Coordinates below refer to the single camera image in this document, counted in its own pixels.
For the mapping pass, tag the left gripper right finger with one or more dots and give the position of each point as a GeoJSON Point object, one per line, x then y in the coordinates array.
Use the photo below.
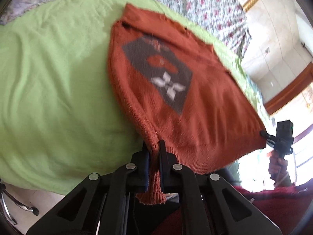
{"type": "Point", "coordinates": [209, 204]}

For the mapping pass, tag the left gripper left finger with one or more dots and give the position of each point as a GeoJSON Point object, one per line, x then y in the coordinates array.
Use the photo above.
{"type": "Point", "coordinates": [99, 204]}

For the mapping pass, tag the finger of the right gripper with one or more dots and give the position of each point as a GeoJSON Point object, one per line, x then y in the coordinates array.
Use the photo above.
{"type": "Point", "coordinates": [267, 136]}
{"type": "Point", "coordinates": [271, 143]}

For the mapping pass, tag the orange knit sweater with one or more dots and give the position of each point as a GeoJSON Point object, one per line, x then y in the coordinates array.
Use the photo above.
{"type": "Point", "coordinates": [173, 87]}

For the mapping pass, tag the person right hand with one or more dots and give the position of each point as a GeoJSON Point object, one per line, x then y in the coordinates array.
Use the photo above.
{"type": "Point", "coordinates": [277, 168]}

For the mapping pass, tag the metal chair leg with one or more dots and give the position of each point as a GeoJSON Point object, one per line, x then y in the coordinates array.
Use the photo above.
{"type": "Point", "coordinates": [19, 204]}

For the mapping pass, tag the green bed sheet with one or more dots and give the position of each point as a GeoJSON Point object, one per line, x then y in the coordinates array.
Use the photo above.
{"type": "Point", "coordinates": [59, 118]}

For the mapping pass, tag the floral white quilt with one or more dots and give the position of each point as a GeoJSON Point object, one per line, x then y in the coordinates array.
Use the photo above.
{"type": "Point", "coordinates": [224, 19]}

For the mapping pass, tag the black camera box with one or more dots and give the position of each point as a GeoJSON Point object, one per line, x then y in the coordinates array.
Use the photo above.
{"type": "Point", "coordinates": [284, 129]}

